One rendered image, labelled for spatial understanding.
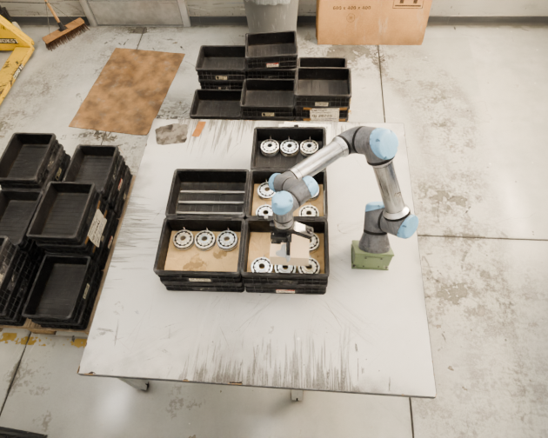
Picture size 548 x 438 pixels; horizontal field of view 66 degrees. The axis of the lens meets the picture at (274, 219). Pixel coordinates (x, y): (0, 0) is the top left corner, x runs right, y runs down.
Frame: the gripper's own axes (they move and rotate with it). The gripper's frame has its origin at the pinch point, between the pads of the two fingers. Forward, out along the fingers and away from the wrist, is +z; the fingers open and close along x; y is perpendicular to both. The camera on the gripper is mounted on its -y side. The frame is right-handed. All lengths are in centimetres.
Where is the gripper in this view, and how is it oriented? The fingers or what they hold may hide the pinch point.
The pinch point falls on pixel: (290, 247)
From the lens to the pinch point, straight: 177.2
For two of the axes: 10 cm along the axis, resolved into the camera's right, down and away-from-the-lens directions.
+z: 0.5, 5.3, 8.5
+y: -10.0, -0.3, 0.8
